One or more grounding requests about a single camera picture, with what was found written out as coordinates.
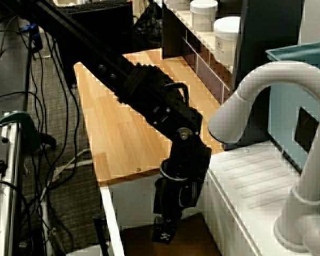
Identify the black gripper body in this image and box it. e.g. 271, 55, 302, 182
152, 159, 210, 222

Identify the white toy sink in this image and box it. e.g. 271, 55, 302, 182
100, 141, 320, 256

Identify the grey toy faucet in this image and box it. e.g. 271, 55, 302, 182
207, 60, 320, 254

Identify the white plastic jar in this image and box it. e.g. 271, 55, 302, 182
213, 16, 242, 67
189, 0, 219, 31

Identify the black mesh item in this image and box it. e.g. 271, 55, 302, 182
134, 0, 164, 52

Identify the green clamp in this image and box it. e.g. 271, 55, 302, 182
0, 110, 41, 155

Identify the blue connector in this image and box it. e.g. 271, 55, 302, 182
23, 23, 41, 41

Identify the white cable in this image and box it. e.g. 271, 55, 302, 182
39, 148, 94, 203

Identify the aluminium frame rail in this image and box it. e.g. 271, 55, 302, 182
0, 114, 23, 256

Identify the black cable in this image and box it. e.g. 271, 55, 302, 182
21, 23, 44, 113

